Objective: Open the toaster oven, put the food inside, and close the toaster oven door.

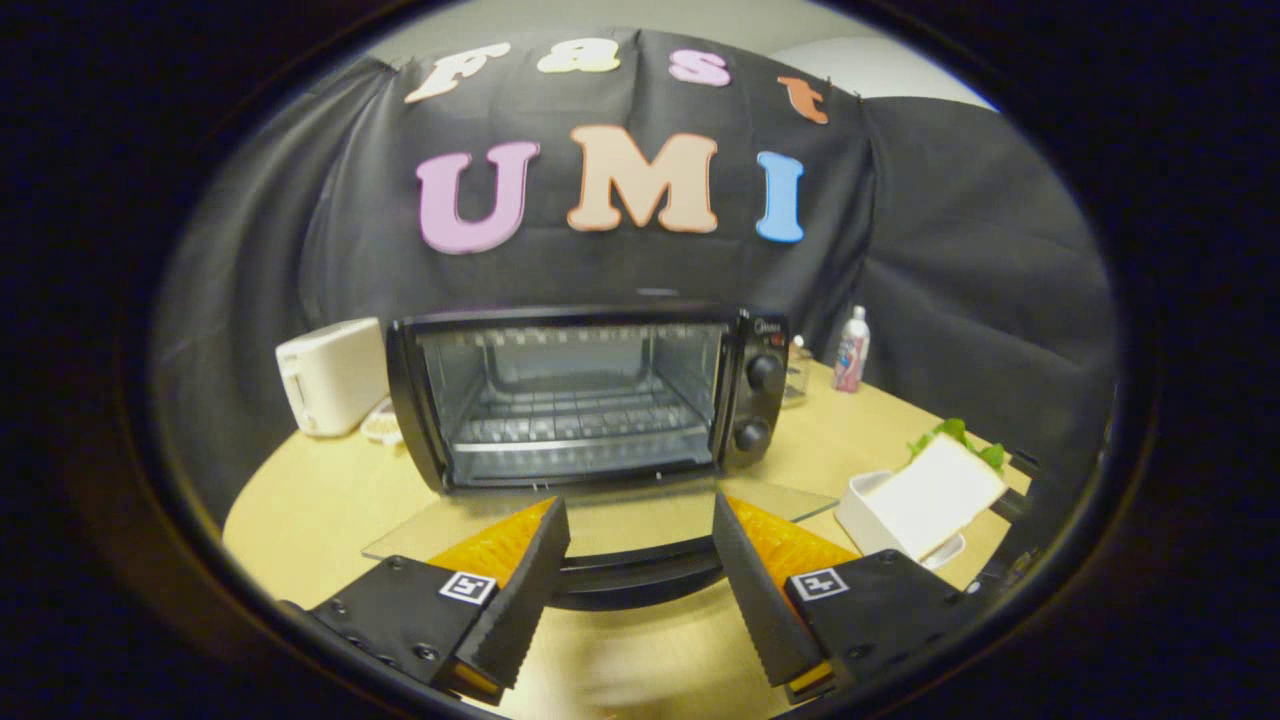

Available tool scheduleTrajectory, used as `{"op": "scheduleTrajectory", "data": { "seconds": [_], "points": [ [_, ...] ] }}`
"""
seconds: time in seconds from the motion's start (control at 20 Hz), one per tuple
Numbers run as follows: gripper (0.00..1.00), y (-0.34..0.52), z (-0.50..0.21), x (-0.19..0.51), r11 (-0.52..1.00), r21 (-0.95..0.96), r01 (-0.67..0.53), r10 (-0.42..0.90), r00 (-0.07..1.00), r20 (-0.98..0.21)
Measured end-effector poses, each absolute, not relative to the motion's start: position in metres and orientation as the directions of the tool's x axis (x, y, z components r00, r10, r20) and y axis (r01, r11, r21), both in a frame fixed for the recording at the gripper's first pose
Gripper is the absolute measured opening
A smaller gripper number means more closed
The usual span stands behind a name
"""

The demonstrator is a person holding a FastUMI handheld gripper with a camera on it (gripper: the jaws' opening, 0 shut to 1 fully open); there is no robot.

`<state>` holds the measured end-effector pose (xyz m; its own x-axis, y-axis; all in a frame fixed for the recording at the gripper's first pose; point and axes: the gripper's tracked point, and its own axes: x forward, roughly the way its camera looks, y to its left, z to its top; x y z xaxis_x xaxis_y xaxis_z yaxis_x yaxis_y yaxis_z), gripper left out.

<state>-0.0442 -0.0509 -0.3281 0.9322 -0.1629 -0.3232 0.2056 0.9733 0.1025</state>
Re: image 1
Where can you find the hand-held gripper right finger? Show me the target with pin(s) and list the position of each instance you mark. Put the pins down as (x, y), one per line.
(760, 600)

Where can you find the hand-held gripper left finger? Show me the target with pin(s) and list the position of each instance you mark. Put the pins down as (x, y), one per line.
(520, 600)

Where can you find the black toaster oven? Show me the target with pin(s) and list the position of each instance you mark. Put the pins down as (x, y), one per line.
(765, 405)

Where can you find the white bread lettuce sandwich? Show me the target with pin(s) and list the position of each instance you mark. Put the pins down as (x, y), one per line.
(940, 495)

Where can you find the white pop-up toaster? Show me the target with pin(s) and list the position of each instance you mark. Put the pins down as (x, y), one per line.
(335, 375)

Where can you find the white rectangular dish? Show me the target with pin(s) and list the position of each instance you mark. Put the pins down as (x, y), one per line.
(858, 510)

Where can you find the small white plate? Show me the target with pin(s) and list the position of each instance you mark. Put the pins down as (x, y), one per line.
(382, 428)

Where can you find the small glass jar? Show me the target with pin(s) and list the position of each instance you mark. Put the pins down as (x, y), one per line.
(797, 375)

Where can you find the clear bottle with pink label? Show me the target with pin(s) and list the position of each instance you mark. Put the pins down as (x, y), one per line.
(852, 355)

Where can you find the black backdrop cloth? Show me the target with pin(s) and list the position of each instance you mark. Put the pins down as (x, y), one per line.
(950, 250)

